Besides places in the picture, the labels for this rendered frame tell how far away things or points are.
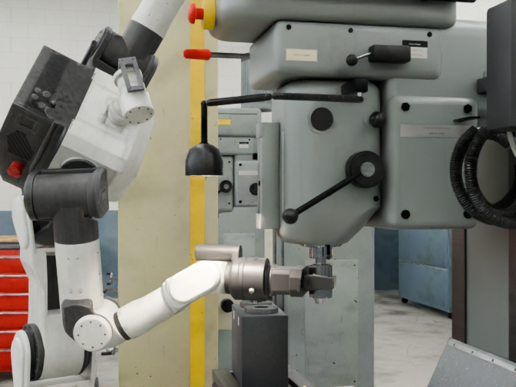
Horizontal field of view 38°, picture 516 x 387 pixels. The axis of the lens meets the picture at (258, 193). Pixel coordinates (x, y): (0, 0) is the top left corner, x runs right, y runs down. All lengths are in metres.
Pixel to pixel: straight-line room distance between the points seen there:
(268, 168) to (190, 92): 1.78
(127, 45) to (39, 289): 0.63
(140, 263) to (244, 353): 1.33
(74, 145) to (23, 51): 9.06
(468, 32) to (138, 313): 0.87
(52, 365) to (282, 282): 0.70
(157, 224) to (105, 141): 1.58
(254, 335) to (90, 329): 0.51
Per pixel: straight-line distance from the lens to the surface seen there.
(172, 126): 3.20
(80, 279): 1.57
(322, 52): 1.42
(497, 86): 1.31
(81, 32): 10.68
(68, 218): 1.54
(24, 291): 5.97
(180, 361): 3.27
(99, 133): 1.64
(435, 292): 9.06
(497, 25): 1.33
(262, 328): 1.93
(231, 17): 1.42
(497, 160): 1.64
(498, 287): 1.64
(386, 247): 11.34
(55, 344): 1.95
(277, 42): 1.40
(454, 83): 1.53
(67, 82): 1.70
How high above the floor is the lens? 1.41
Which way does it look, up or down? level
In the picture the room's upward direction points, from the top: straight up
